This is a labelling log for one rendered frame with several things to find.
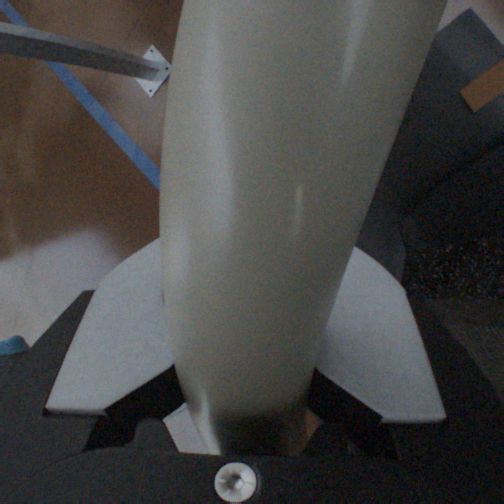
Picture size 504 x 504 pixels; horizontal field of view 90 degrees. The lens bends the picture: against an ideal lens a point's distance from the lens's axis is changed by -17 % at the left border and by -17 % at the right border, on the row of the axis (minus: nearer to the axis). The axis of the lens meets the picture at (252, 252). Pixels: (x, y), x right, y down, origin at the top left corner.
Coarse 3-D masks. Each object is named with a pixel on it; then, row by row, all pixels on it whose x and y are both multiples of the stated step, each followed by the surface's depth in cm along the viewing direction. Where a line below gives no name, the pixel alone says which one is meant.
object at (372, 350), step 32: (352, 256) 9; (352, 288) 8; (384, 288) 8; (352, 320) 7; (384, 320) 7; (320, 352) 6; (352, 352) 6; (384, 352) 6; (416, 352) 6; (320, 384) 6; (352, 384) 5; (384, 384) 5; (416, 384) 5; (320, 416) 6; (352, 416) 5; (384, 416) 5; (416, 416) 5; (352, 448) 6
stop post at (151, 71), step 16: (0, 32) 66; (16, 32) 71; (32, 32) 77; (48, 32) 84; (0, 48) 70; (16, 48) 75; (32, 48) 79; (48, 48) 84; (64, 48) 89; (80, 48) 94; (96, 48) 103; (80, 64) 101; (96, 64) 107; (112, 64) 113; (128, 64) 120; (144, 64) 128; (160, 64) 137; (144, 80) 143; (160, 80) 140
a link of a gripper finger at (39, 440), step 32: (64, 320) 7; (32, 352) 6; (64, 352) 6; (32, 384) 5; (0, 416) 5; (32, 416) 5; (64, 416) 5; (96, 416) 5; (0, 448) 4; (32, 448) 4; (64, 448) 4; (0, 480) 4
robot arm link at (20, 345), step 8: (16, 336) 55; (0, 344) 50; (8, 344) 51; (16, 344) 53; (24, 344) 56; (0, 352) 49; (8, 352) 50; (16, 352) 52; (24, 352) 54; (0, 360) 49; (8, 360) 50; (16, 360) 51; (0, 368) 48; (8, 368) 49; (0, 376) 47; (0, 384) 46
